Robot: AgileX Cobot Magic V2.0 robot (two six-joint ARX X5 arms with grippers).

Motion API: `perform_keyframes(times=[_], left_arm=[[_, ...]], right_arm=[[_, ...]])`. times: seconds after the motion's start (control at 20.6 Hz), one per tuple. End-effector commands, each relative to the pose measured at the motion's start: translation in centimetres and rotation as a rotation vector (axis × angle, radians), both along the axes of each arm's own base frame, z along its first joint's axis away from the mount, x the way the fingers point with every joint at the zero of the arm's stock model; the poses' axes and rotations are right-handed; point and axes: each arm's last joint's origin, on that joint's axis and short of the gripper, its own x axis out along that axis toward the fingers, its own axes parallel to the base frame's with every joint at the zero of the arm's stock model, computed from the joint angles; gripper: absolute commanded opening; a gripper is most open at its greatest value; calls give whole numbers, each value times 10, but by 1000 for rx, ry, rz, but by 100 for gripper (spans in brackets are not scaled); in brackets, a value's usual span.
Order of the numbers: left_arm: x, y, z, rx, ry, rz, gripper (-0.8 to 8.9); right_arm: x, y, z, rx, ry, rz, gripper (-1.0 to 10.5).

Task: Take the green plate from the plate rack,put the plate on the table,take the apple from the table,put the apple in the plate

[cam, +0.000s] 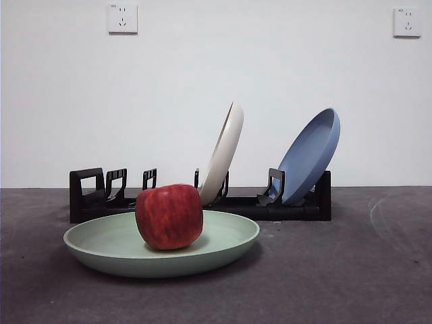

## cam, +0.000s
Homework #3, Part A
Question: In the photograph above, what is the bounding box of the red apple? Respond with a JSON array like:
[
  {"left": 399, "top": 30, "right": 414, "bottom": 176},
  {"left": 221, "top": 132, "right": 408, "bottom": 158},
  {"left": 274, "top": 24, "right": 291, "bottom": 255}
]
[{"left": 134, "top": 183, "right": 205, "bottom": 251}]

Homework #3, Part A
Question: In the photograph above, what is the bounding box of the green plate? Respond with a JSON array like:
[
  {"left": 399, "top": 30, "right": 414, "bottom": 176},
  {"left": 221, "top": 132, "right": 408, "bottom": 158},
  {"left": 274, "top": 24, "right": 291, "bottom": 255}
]
[{"left": 63, "top": 211, "right": 261, "bottom": 279}]

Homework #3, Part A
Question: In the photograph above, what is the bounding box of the beige plate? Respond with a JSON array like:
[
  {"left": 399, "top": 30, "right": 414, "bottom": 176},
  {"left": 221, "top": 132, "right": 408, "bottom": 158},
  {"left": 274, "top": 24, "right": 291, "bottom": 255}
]
[{"left": 197, "top": 101, "right": 244, "bottom": 206}]

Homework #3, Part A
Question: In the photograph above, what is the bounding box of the blue plate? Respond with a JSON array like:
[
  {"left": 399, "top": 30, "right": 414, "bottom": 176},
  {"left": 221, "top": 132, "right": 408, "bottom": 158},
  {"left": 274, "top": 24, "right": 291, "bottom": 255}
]
[{"left": 279, "top": 107, "right": 342, "bottom": 206}]

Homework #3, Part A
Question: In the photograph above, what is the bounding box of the black plate rack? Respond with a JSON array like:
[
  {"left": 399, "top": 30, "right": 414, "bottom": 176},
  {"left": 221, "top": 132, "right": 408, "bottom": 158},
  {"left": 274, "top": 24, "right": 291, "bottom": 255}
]
[{"left": 69, "top": 167, "right": 332, "bottom": 223}]

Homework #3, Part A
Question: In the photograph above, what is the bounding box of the white wall socket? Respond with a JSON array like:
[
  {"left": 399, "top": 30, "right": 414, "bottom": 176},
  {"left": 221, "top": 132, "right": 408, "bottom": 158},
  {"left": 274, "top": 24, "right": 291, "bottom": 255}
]
[
  {"left": 393, "top": 7, "right": 423, "bottom": 38},
  {"left": 108, "top": 2, "right": 139, "bottom": 35}
]

